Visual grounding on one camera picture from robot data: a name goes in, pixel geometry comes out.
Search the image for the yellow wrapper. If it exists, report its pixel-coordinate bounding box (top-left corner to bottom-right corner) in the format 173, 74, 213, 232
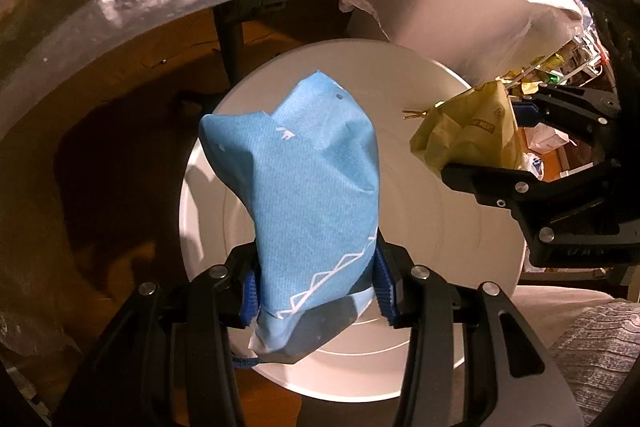
409, 80, 524, 174

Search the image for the grey knitted cloth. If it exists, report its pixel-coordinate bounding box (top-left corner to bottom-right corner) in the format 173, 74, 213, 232
550, 300, 639, 426

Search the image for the white round trash bin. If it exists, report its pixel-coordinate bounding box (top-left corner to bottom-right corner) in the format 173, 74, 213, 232
178, 38, 527, 403

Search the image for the blue paper wrapper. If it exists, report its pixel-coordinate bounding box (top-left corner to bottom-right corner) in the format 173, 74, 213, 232
200, 72, 380, 364

